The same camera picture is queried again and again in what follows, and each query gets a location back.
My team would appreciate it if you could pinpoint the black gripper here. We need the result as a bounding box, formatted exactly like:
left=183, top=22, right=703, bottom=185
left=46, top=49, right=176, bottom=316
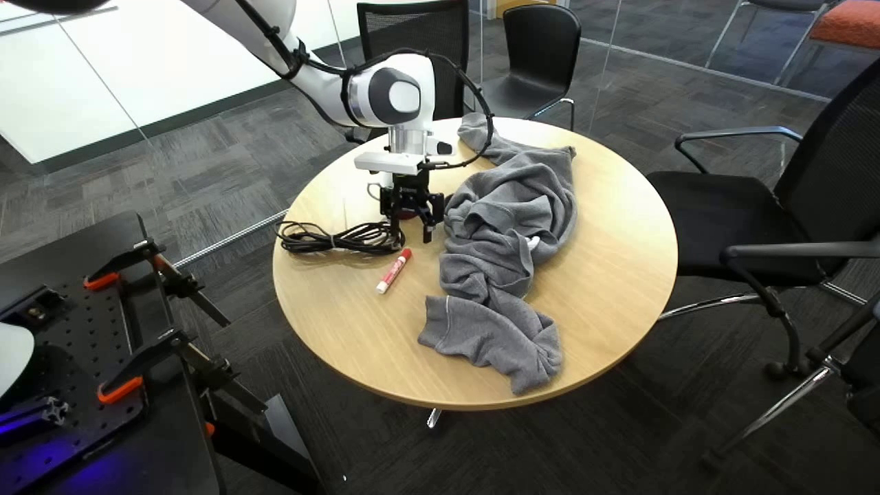
left=377, top=166, right=446, bottom=247

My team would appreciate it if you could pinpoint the red and white marker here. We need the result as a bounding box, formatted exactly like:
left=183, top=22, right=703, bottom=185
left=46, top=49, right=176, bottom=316
left=370, top=244, right=414, bottom=298

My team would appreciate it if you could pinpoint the grey hoodie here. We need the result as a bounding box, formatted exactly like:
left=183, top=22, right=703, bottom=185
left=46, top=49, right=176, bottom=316
left=418, top=116, right=579, bottom=398

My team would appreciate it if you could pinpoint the black mesh office chair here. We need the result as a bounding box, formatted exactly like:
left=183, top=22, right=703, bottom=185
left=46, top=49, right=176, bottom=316
left=642, top=55, right=880, bottom=382
left=354, top=0, right=472, bottom=121
left=479, top=2, right=586, bottom=132

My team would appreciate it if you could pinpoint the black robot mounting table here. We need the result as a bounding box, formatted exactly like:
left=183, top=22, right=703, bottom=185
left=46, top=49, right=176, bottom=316
left=0, top=211, right=323, bottom=495

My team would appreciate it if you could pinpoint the orange bench cushion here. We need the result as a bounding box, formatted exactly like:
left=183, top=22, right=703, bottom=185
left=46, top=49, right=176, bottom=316
left=809, top=0, right=880, bottom=53

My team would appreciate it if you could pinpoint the coiled black cable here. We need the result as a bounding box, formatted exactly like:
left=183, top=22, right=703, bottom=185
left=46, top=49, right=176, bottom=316
left=275, top=217, right=406, bottom=262

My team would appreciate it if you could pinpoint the black arm-mounted cable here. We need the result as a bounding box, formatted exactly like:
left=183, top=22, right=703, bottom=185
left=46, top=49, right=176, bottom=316
left=238, top=0, right=498, bottom=174

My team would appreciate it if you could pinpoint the black clamp with orange handle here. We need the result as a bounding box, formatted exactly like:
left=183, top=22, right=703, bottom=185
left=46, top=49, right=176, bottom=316
left=92, top=328, right=242, bottom=411
left=80, top=236, right=234, bottom=330

